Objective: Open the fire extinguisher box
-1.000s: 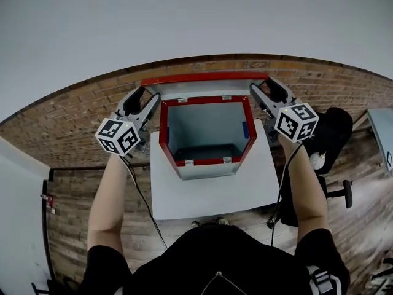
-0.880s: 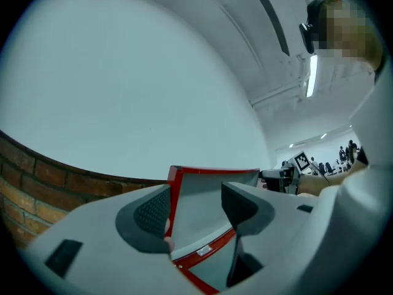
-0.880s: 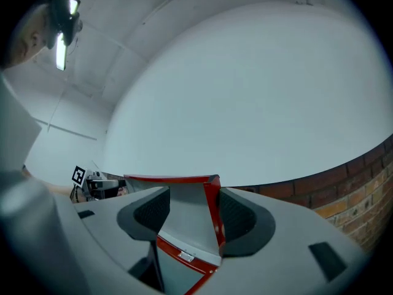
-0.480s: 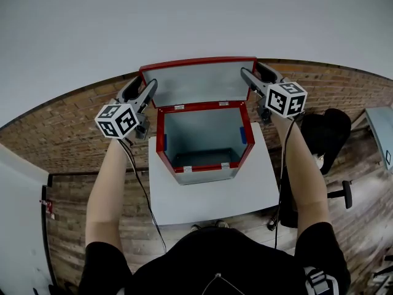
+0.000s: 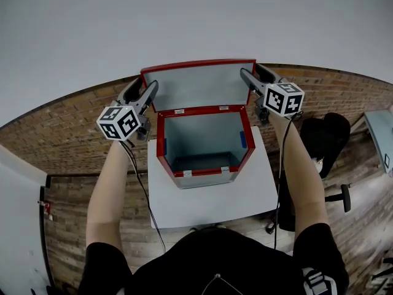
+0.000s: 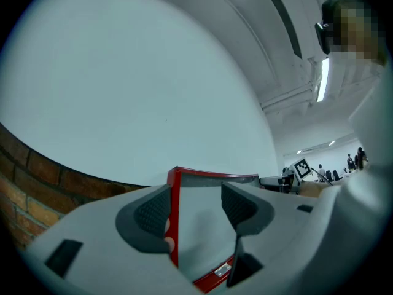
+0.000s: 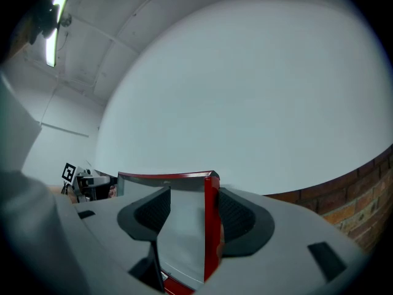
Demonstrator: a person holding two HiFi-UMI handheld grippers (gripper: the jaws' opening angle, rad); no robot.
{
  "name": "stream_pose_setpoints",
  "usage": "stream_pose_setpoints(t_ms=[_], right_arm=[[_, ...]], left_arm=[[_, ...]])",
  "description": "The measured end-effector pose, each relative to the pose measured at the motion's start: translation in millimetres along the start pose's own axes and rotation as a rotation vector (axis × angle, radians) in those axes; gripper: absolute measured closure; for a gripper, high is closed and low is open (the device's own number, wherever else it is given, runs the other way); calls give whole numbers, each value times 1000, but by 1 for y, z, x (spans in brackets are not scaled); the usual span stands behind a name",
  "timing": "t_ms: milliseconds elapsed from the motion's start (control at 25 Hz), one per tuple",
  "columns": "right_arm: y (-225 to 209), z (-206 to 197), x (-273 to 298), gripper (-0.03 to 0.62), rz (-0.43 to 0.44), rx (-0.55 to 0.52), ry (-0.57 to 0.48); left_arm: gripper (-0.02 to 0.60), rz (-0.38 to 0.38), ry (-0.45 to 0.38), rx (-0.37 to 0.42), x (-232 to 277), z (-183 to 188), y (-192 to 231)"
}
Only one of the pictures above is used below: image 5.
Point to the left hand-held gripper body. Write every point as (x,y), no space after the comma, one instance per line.
(118,122)

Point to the black office chair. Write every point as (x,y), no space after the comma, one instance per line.
(340,198)

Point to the small red wall fixture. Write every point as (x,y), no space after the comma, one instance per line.
(46,207)

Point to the person's left forearm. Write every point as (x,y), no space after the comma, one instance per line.
(107,189)

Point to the small white table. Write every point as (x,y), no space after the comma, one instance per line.
(212,201)

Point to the person's right forearm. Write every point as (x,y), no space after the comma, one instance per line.
(302,171)

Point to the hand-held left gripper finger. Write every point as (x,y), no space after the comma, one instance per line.
(150,95)
(127,88)

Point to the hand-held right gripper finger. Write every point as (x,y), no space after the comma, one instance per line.
(251,80)
(270,74)

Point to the light grey desk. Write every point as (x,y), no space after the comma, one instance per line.
(379,134)

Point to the white door panel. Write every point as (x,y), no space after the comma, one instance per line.
(18,220)

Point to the red fire extinguisher box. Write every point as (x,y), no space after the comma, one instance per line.
(199,88)

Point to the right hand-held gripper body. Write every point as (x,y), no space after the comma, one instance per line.
(284,99)

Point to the person's black shirt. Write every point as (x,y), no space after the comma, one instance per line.
(215,263)

